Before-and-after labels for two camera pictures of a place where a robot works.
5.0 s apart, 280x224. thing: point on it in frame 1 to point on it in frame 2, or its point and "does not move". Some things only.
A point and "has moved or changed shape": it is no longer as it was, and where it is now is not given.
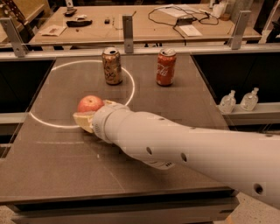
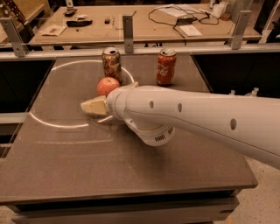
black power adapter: [185, 21] does not move
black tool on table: [78, 24] does not move
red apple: [89, 103] has moved or changed shape
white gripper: [102, 120] to [112, 102]
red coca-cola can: [165, 67] does not move
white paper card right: [190, 31] does not move
